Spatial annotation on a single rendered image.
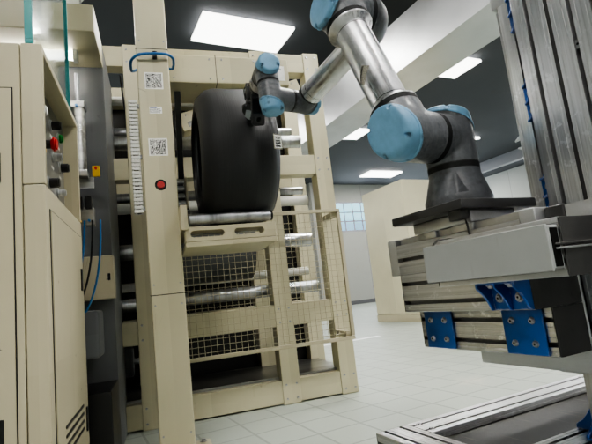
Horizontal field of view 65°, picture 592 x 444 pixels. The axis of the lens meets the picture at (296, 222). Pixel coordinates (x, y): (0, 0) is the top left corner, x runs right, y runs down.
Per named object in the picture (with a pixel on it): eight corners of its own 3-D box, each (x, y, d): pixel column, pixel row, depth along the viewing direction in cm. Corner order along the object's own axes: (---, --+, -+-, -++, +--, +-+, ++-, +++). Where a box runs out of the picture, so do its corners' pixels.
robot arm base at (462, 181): (510, 200, 102) (502, 158, 104) (460, 201, 96) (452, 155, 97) (459, 214, 116) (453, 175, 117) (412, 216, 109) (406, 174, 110)
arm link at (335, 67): (400, -5, 127) (306, 97, 165) (371, -17, 121) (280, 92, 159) (412, 28, 123) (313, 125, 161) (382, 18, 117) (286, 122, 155)
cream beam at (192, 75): (168, 81, 222) (166, 52, 224) (167, 103, 246) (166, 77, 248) (290, 85, 240) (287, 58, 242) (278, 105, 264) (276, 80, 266)
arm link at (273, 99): (298, 109, 150) (292, 79, 152) (268, 105, 143) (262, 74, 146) (285, 121, 156) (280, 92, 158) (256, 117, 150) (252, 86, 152)
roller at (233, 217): (185, 211, 182) (185, 221, 185) (186, 218, 179) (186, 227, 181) (270, 207, 192) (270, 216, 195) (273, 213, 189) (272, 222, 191)
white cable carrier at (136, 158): (134, 212, 183) (128, 99, 190) (135, 215, 188) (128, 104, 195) (145, 212, 184) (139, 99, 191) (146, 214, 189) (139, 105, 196)
